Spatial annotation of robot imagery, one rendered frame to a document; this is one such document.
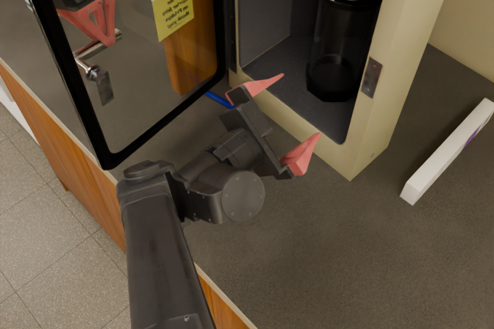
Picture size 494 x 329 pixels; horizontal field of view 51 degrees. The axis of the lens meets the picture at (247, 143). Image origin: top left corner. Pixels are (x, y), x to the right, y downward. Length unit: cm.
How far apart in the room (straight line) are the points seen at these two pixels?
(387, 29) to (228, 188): 29
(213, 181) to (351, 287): 37
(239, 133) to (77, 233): 143
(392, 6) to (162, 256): 40
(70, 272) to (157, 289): 158
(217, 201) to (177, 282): 17
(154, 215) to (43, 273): 149
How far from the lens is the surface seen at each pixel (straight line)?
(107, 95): 78
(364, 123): 82
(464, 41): 121
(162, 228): 49
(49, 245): 204
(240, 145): 65
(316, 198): 92
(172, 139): 100
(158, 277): 41
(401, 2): 66
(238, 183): 56
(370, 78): 75
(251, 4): 92
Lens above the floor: 174
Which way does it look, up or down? 54 degrees down
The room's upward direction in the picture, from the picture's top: straight up
